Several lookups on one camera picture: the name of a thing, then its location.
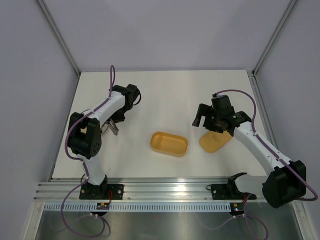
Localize yellow lunch box base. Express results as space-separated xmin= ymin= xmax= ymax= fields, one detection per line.
xmin=150 ymin=131 xmax=189 ymax=158

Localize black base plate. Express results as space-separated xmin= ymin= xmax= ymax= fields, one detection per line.
xmin=206 ymin=183 xmax=249 ymax=200
xmin=79 ymin=183 xmax=124 ymax=200

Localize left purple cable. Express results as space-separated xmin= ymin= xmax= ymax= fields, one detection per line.
xmin=59 ymin=64 xmax=112 ymax=237

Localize right aluminium frame post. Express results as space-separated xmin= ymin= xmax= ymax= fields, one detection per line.
xmin=252 ymin=0 xmax=299 ymax=78

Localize left aluminium frame post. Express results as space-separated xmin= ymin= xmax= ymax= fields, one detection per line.
xmin=35 ymin=0 xmax=81 ymax=79

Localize white slotted cable duct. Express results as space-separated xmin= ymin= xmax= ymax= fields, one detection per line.
xmin=43 ymin=201 xmax=232 ymax=212

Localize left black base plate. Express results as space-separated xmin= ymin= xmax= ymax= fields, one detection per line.
xmin=79 ymin=183 xmax=124 ymax=200

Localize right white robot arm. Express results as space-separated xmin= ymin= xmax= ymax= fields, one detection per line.
xmin=192 ymin=94 xmax=307 ymax=208

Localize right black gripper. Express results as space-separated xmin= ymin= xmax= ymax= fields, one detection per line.
xmin=192 ymin=103 xmax=223 ymax=134

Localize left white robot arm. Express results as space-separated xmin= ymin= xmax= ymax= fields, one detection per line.
xmin=64 ymin=84 xmax=141 ymax=199

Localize aluminium mounting rail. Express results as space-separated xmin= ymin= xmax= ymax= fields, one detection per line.
xmin=33 ymin=177 xmax=227 ymax=202

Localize metal food tongs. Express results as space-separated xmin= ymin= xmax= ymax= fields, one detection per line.
xmin=100 ymin=119 xmax=119 ymax=136

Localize yellow lunch box lid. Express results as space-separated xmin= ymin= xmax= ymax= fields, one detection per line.
xmin=199 ymin=131 xmax=232 ymax=154

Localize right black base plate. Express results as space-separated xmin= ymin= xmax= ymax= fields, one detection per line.
xmin=206 ymin=183 xmax=249 ymax=200

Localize aluminium frame post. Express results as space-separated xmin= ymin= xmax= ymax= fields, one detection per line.
xmin=35 ymin=0 xmax=81 ymax=79
xmin=252 ymin=0 xmax=299 ymax=78

